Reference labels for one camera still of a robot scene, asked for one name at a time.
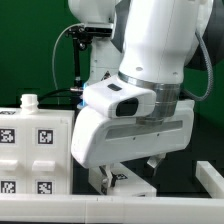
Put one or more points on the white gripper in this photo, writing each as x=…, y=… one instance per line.
x=101, y=141

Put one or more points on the white cabinet top block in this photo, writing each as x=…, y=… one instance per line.
x=127, y=183

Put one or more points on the white cabinet door panel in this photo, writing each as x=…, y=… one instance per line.
x=48, y=161

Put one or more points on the white cabinet body box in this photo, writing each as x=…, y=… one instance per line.
x=30, y=115

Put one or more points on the white small door panel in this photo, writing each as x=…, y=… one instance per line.
x=13, y=174

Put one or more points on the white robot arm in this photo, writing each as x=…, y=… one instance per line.
x=161, y=36

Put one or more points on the white front rail bar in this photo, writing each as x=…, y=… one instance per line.
x=92, y=209

